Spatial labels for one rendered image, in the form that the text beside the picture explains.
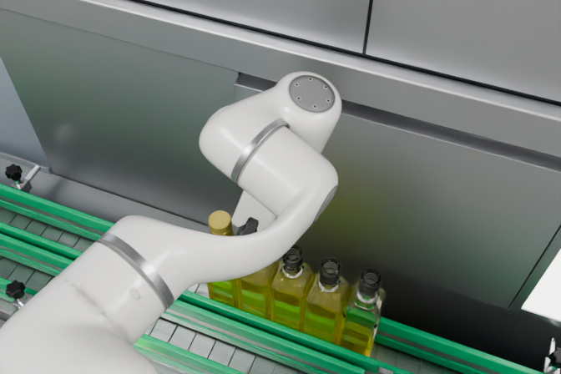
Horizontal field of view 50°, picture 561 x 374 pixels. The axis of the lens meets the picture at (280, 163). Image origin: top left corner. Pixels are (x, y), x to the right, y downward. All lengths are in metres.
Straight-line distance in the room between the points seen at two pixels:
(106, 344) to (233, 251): 0.13
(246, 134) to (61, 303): 0.22
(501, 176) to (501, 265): 0.20
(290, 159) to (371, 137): 0.28
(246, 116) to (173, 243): 0.15
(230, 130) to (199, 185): 0.56
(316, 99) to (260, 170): 0.10
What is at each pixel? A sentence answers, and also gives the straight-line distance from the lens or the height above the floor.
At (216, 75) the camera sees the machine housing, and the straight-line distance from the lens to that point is 0.89.
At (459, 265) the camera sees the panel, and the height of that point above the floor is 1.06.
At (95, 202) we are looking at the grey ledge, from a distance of 1.30.
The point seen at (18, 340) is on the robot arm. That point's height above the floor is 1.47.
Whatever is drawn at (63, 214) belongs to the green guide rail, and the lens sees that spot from 1.22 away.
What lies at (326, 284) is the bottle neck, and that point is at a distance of 0.88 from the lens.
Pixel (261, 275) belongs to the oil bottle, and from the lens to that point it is 0.92.
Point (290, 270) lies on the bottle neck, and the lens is 0.89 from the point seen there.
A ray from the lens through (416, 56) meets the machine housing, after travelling 0.75.
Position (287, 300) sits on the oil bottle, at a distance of 0.94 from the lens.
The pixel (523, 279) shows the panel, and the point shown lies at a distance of 0.99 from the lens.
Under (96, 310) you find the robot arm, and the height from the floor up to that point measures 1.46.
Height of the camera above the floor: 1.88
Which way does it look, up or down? 50 degrees down
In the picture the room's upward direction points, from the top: straight up
